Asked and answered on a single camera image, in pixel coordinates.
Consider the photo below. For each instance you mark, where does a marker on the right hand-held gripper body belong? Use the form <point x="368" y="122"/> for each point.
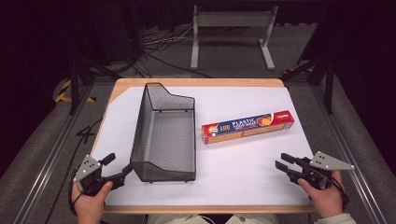
<point x="323" y="166"/>

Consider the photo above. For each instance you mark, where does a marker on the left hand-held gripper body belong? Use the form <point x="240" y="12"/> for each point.
<point x="88" y="168"/>

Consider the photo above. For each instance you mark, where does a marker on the red and blue wrap box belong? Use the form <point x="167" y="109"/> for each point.
<point x="246" y="127"/>

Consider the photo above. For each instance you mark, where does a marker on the person's right hand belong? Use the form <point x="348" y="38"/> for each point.
<point x="327" y="199"/>

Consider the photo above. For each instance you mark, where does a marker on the person's left hand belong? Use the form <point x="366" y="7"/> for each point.
<point x="90" y="203"/>

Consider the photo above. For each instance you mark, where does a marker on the white table sheet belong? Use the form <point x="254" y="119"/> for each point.
<point x="249" y="174"/>

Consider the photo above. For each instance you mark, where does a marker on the yellow and black hazard tape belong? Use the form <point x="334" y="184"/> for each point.
<point x="63" y="93"/>

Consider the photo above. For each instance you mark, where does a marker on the person's beige trouser legs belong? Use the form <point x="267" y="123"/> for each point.
<point x="193" y="219"/>

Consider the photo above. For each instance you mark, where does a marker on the black tripod stand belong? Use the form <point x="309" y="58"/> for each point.
<point x="74" y="81"/>
<point x="329" y="84"/>

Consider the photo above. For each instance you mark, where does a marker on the white metal stand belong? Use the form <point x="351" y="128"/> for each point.
<point x="233" y="19"/>

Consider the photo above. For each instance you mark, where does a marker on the aluminium floor rail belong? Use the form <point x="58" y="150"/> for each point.
<point x="51" y="163"/>
<point x="331" y="124"/>

